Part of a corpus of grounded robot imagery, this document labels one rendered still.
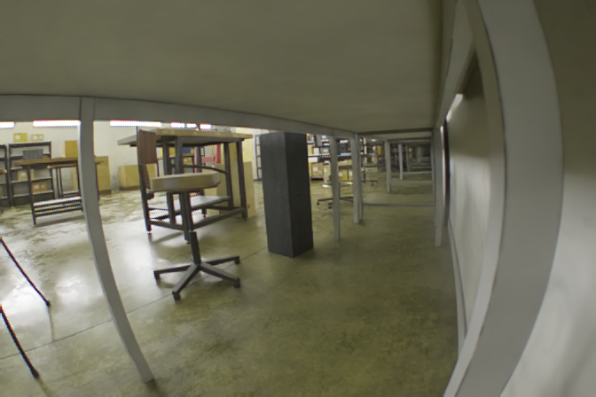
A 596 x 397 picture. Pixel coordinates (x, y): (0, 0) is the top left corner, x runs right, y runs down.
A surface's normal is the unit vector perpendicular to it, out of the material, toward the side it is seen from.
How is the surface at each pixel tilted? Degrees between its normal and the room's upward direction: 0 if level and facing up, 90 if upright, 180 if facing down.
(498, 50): 90
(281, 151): 90
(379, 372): 0
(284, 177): 90
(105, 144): 90
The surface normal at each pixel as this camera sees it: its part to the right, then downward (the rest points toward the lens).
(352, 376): -0.07, -1.00
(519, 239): -0.50, 0.09
